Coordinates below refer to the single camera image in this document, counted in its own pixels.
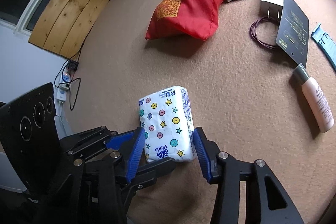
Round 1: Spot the white power strip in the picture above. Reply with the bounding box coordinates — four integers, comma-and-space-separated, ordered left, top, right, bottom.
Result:
54, 66, 72, 103

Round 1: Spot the white charger plug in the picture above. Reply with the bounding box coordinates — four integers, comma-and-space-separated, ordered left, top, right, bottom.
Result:
260, 0, 284, 21

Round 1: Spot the black card package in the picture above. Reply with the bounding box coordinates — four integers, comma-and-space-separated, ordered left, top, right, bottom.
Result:
276, 0, 309, 67

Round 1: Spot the pine wood headboard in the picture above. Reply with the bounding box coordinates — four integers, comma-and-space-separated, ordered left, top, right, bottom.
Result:
29, 0, 110, 58

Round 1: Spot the pink lotion bottle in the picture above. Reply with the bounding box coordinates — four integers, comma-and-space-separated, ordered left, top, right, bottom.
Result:
293, 63, 335, 133

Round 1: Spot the blue plastic clip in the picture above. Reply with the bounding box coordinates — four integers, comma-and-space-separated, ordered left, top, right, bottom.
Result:
311, 24, 336, 71

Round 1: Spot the black power adapter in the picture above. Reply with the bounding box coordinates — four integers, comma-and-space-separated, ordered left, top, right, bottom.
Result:
67, 60, 79, 72

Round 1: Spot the red drawstring bag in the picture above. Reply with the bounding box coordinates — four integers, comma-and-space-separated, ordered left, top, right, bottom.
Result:
145, 0, 224, 41

